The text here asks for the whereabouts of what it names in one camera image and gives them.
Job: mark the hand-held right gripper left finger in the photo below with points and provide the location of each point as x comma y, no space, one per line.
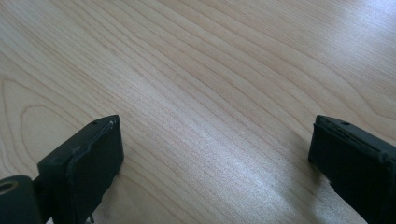
84,168

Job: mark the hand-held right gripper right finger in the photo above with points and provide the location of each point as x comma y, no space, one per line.
355,165

